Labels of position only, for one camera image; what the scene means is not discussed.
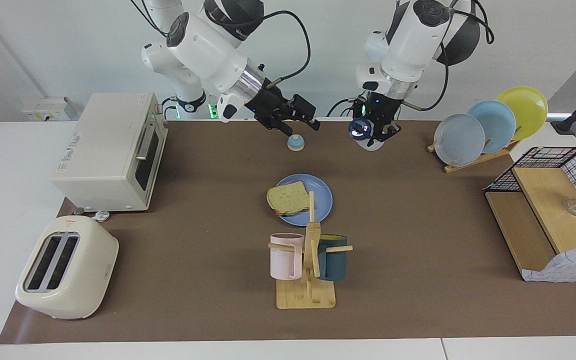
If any cream two-slot toaster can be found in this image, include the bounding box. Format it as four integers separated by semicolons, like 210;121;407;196
15;215;120;321

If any blue round plate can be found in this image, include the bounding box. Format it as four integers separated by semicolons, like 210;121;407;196
272;173;334;227

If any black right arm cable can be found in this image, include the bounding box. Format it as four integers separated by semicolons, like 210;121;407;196
260;10;313;90

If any brown table mat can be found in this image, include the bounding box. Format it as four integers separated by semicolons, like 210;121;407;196
0;120;576;345

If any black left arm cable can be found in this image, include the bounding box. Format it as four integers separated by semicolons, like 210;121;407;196
403;0;495;112

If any white power socket box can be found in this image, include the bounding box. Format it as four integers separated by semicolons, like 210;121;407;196
22;96;78;122

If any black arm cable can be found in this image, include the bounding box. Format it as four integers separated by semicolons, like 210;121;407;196
260;10;313;90
403;0;495;112

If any wooden plate rack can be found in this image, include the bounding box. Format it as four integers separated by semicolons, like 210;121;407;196
427;140;521;174

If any wooden mug tree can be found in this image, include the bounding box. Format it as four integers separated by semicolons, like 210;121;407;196
268;191;354;310

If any pale grey plate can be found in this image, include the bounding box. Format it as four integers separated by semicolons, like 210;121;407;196
434;113;486;167

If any yellow plate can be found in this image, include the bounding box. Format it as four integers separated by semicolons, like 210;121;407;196
495;86;549;141

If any dark teal mug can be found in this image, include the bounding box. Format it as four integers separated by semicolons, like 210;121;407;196
317;234;349;282

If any pink ribbed mug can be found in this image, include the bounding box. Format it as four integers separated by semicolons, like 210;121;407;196
270;233;305;281

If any light blue plate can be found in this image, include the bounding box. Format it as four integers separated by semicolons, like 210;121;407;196
468;100;517;154

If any wooden shelf box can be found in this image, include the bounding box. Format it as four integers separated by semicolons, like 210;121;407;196
484;166;576;281

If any seasoning bottle navy cap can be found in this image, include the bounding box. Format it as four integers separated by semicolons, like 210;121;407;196
348;117;386;152

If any slice of bread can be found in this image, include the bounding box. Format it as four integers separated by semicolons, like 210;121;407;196
266;180;311;217

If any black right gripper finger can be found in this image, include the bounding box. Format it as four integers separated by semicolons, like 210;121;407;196
268;120;294;137
293;94;321;132

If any white toaster oven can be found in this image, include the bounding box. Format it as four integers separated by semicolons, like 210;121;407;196
51;92;169;212

